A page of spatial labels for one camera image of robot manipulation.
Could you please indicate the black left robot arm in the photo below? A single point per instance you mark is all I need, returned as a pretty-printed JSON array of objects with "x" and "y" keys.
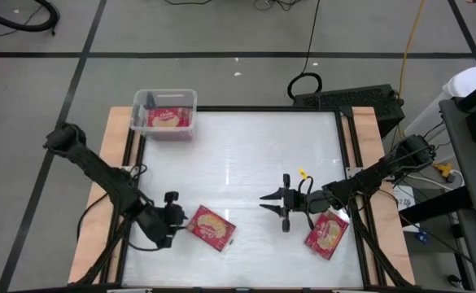
[{"x": 99, "y": 171}]

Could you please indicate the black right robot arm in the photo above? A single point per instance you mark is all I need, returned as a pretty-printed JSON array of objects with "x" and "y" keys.
[{"x": 368, "y": 179}]

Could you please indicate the black aluminium table frame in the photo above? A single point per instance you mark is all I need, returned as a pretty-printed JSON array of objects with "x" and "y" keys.
[{"x": 262, "y": 109}]

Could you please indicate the black perforated computer case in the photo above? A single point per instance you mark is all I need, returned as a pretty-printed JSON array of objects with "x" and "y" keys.
[{"x": 351, "y": 101}]

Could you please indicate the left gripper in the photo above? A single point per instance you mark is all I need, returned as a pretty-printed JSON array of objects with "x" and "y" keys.
[{"x": 164, "y": 221}]

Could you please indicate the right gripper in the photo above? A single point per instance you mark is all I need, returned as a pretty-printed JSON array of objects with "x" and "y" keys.
[{"x": 294, "y": 201}]

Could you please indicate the red Orville popcorn bag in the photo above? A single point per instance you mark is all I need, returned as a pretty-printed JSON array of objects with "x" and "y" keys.
[
  {"x": 327, "y": 236},
  {"x": 168, "y": 119},
  {"x": 211, "y": 228}
]

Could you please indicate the white plastic trash bin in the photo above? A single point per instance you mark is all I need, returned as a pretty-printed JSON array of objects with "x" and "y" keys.
[{"x": 465, "y": 81}]

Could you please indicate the white paper sheet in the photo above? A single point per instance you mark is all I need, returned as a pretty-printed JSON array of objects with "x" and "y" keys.
[{"x": 404, "y": 199}]

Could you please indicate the plywood base board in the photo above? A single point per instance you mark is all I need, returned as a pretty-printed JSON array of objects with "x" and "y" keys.
[{"x": 392, "y": 252}]

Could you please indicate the blue tag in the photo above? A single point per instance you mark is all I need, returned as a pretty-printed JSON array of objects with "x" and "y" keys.
[{"x": 422, "y": 236}]

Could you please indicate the clear plastic bin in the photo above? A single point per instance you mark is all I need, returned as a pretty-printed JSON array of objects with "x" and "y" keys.
[{"x": 168, "y": 97}]

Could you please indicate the black caster wheel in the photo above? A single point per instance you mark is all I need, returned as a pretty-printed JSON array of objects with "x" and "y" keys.
[{"x": 453, "y": 281}]

